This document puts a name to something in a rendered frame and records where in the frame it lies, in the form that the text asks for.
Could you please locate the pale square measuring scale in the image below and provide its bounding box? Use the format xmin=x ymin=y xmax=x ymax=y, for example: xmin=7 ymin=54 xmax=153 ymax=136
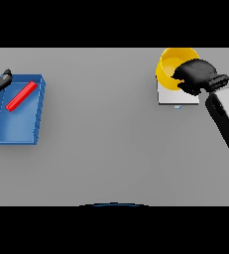
xmin=157 ymin=79 xmax=200 ymax=106

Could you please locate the yellow bowl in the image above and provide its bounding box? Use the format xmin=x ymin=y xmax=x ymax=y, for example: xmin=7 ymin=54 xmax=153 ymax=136
xmin=155 ymin=48 xmax=200 ymax=91

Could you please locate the blue tray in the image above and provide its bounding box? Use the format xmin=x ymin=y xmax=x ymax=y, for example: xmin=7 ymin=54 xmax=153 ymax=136
xmin=0 ymin=73 xmax=47 ymax=146

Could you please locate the red beaker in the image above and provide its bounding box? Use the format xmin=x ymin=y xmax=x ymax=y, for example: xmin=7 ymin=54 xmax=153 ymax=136
xmin=4 ymin=80 xmax=39 ymax=113

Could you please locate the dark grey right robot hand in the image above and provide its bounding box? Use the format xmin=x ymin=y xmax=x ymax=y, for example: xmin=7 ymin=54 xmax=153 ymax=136
xmin=171 ymin=59 xmax=229 ymax=97

